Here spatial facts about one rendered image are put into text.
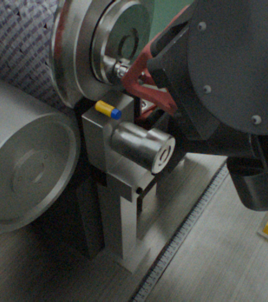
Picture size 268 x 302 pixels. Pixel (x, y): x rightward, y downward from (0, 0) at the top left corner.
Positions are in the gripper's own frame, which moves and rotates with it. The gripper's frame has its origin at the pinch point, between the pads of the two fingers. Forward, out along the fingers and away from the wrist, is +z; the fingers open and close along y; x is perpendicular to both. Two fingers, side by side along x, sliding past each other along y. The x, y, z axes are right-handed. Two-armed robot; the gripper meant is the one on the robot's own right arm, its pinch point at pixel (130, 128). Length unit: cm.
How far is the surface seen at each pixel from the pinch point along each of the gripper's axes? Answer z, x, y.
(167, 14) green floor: 148, -40, 202
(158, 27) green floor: 145, -42, 182
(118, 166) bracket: -8.6, 2.9, -10.7
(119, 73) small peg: -12.6, 12.3, -8.4
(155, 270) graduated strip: -1.6, -20.4, -9.3
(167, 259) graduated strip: -2.1, -20.6, -6.7
